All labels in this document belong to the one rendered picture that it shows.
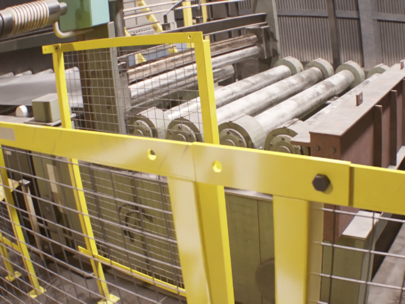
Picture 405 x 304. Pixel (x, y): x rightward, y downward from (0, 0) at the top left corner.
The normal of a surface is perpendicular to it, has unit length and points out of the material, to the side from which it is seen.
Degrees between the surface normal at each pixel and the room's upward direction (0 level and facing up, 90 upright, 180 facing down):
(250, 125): 39
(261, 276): 89
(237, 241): 90
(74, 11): 90
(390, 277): 0
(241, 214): 90
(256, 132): 62
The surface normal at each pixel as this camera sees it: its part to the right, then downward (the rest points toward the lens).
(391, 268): -0.10, -0.94
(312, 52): -0.56, 0.33
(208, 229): 0.82, 0.11
